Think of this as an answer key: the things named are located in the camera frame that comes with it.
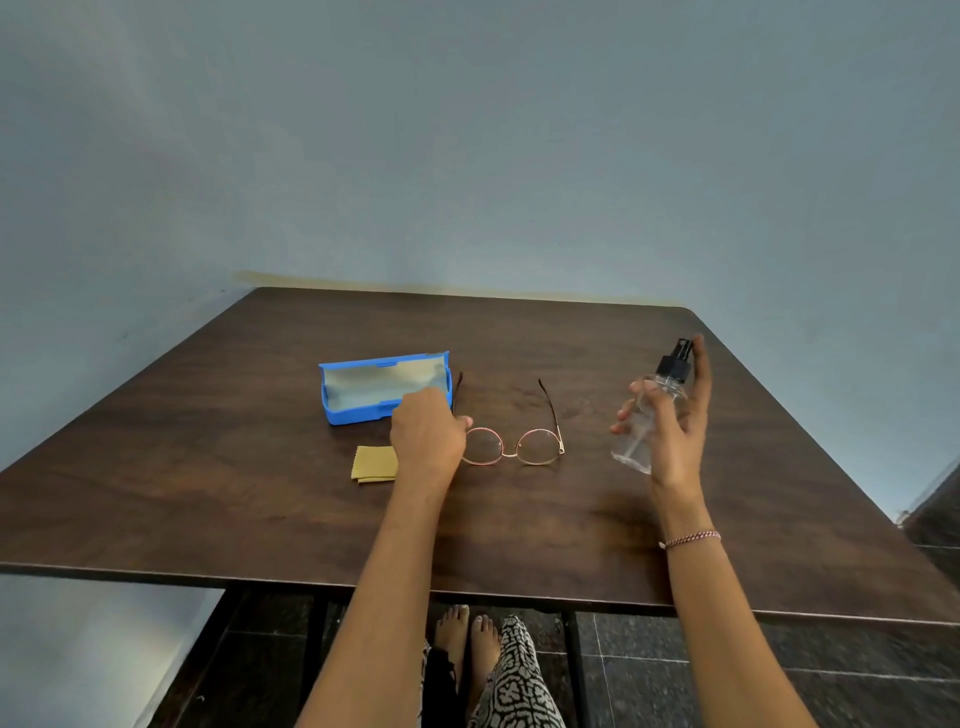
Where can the person's left hand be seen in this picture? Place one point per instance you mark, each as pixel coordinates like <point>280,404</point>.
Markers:
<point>424,439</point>

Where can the person's right hand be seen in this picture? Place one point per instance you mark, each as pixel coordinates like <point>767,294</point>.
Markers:
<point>679,450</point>

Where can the person's left thumb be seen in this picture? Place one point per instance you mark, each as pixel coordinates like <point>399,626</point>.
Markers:
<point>463,424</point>

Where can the round thin-rimmed eyeglasses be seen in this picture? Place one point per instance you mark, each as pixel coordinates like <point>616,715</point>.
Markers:
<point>541,448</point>

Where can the clear spray bottle black nozzle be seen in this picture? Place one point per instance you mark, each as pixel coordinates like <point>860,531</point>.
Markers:
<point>636,448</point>

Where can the person's right forearm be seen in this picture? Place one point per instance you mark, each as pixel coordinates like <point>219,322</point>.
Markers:
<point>720,622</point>

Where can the person's left forearm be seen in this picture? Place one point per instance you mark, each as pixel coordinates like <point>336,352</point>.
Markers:
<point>386,600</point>

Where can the yellow lens cleaning cloth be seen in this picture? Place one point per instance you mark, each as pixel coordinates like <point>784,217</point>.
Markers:
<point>373,464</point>

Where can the blue open eyeglass case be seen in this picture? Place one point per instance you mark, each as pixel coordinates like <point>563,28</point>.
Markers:
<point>360,390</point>

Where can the person's left foot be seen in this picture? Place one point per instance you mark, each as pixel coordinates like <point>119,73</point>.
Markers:
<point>452,634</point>

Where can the person's foot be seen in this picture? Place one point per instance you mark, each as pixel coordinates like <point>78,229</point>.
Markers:
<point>452,634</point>
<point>484,652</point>

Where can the person's right foot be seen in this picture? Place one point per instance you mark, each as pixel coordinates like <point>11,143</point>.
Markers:
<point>484,652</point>

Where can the black white patterned trousers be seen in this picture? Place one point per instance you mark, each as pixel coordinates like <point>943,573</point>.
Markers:
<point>517,686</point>

